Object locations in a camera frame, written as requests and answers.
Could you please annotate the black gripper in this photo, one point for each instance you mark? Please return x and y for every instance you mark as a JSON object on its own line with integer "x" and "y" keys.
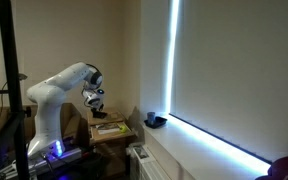
{"x": 97, "y": 106}

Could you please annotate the black sock with grey trim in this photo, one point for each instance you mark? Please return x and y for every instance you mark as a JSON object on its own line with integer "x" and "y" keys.
{"x": 102, "y": 115}

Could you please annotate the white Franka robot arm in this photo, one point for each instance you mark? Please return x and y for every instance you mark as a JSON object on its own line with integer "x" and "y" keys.
{"x": 47, "y": 100}

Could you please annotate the aluminium robot base rails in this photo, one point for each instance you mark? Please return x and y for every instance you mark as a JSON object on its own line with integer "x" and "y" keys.
{"x": 67, "y": 156}

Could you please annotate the light wooden drawer cabinet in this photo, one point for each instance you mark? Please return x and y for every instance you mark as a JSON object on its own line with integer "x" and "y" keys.
{"x": 105, "y": 120}

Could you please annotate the open wooden drawer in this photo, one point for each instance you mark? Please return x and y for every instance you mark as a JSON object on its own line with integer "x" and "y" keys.
{"x": 112, "y": 135}

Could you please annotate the light wooden drawer unit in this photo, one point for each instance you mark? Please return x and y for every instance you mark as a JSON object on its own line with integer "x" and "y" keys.
{"x": 71, "y": 121}

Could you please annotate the colourful magazine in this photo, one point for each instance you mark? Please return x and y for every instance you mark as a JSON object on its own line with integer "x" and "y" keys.
{"x": 107, "y": 128}

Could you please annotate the blue cup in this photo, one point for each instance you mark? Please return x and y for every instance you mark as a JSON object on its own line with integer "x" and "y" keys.
{"x": 151, "y": 118}

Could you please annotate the dark blue plastic tray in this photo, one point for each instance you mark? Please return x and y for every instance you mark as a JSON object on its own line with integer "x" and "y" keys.
{"x": 157, "y": 123}

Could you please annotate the white radiator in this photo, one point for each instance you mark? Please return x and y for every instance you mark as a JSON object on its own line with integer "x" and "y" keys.
{"x": 147, "y": 165}

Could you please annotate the black metal stand pole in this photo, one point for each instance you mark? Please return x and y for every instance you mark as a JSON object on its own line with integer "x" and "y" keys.
{"x": 12, "y": 83}

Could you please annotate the grey roller window blind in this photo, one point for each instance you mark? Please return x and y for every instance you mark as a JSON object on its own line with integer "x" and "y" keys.
{"x": 237, "y": 73}

